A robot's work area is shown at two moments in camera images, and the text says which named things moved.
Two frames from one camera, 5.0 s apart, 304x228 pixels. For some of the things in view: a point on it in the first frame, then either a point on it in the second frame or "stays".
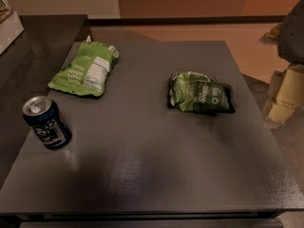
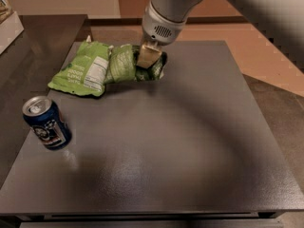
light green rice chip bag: x=87 y=72 stays
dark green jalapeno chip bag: x=195 y=92 → x=123 y=66
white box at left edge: x=10 y=29 stays
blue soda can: x=43 y=117 stays
